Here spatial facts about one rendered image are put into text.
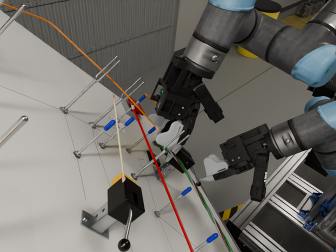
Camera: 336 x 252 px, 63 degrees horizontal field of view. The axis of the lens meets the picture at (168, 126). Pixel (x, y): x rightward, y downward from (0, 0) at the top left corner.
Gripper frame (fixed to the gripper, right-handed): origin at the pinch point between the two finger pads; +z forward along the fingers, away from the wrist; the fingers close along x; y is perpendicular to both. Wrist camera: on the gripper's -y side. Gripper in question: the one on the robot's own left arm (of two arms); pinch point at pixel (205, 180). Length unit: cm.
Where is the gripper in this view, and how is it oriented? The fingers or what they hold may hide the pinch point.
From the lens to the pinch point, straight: 73.8
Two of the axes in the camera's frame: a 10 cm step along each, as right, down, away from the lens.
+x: -4.5, 1.2, -8.9
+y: -4.2, -9.0, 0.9
